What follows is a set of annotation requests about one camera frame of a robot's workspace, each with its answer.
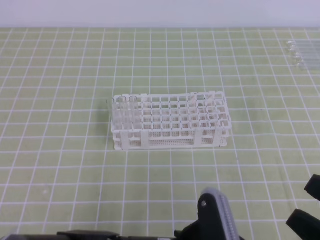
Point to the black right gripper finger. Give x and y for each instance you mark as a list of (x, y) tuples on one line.
[(304, 225)]

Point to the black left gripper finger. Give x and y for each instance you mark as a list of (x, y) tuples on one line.
[(313, 187)]

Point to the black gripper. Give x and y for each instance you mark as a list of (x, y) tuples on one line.
[(213, 228)]

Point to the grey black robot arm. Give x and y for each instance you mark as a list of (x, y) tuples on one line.
[(75, 235)]

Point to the white plastic test tube rack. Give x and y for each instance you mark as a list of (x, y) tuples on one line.
[(168, 121)]

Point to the spare glass tube nearest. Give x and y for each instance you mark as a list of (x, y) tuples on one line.
[(309, 66)]

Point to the spare glass tube farthest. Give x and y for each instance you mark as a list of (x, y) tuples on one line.
[(303, 43)]

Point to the green grid tablecloth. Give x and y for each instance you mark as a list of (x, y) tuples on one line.
[(59, 170)]

